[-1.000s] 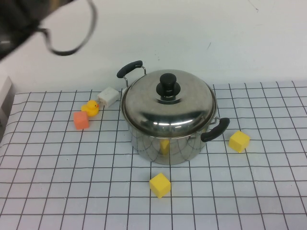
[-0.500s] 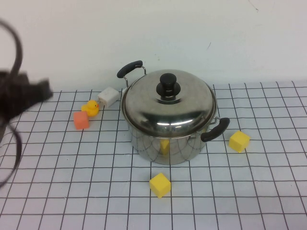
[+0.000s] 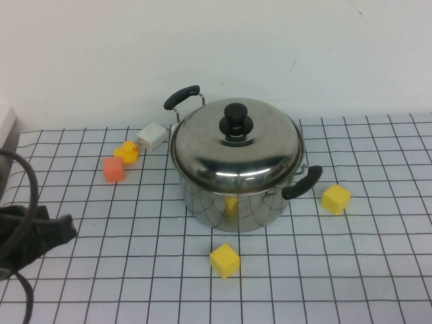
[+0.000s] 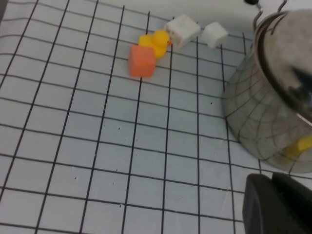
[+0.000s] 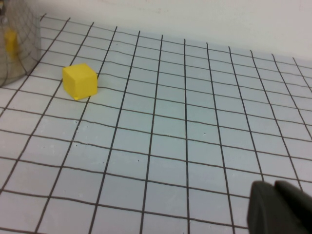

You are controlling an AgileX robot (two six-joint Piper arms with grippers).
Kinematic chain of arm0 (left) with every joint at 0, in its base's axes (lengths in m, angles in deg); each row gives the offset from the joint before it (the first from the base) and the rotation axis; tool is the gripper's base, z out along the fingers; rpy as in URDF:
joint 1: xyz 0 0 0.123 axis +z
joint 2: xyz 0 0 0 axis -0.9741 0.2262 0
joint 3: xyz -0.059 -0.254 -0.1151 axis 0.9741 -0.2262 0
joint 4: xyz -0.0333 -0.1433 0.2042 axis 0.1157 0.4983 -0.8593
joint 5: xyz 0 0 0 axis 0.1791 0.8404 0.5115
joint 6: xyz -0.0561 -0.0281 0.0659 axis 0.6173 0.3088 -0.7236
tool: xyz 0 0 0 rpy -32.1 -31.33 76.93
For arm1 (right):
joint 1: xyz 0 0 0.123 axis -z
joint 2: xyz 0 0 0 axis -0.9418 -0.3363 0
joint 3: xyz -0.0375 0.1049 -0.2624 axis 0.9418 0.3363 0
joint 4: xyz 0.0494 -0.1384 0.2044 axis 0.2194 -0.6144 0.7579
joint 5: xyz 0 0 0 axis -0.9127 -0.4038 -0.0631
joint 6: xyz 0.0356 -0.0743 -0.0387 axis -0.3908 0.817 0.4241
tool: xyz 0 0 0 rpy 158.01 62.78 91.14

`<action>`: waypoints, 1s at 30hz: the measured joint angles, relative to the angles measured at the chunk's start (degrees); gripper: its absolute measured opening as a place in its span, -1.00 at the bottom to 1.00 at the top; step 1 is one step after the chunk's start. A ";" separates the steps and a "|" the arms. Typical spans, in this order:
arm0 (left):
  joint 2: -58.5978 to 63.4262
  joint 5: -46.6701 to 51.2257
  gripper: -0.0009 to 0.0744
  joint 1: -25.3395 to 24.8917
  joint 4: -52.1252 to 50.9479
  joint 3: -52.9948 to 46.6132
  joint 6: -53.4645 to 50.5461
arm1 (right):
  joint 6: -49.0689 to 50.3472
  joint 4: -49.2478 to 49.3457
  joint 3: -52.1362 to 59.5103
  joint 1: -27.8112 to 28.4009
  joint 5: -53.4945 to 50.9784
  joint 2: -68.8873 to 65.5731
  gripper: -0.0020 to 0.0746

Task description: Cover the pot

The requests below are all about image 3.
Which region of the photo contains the stainless steel pot lid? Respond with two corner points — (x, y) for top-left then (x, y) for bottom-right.
(170, 98), (306, 196)

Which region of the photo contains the black camera cable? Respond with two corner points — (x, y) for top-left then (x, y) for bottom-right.
(0, 148), (41, 324)

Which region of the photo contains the yellow rubber duck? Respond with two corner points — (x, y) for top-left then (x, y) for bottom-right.
(113, 140), (140, 165)

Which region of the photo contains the white power adapter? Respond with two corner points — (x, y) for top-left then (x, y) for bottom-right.
(136, 122), (168, 152)

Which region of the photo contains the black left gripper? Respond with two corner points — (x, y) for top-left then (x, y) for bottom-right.
(0, 204), (78, 271)

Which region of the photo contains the orange foam cube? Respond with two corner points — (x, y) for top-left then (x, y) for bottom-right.
(102, 156), (126, 184)

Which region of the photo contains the white black-grid tablecloth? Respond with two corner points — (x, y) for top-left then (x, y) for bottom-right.
(0, 113), (432, 324)

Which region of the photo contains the white box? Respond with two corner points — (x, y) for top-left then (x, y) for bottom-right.
(0, 107), (21, 153)

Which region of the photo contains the yellow foam cube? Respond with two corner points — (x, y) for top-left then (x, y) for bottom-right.
(209, 243), (241, 280)
(320, 184), (352, 216)

